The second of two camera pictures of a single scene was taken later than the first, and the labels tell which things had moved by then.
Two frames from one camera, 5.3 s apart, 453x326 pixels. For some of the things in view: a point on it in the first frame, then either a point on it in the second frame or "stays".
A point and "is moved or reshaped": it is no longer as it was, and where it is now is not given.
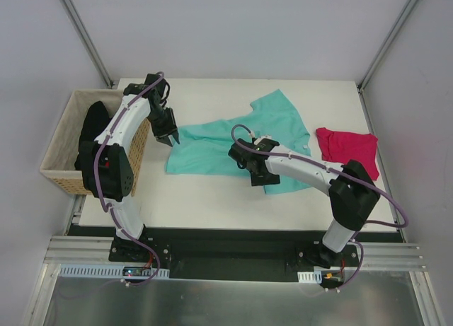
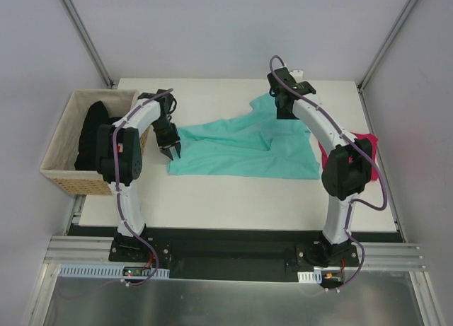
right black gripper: (264, 178) → (287, 111)
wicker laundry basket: (59, 163) stays
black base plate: (233, 253) stays
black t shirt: (97, 119) stays
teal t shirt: (204, 148) is moved or reshaped
